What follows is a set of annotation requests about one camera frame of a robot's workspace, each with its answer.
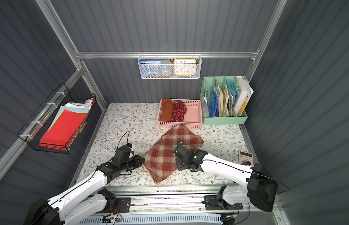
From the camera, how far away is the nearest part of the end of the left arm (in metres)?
0.59

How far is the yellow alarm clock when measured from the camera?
89cm

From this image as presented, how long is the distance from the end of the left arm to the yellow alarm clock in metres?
0.56
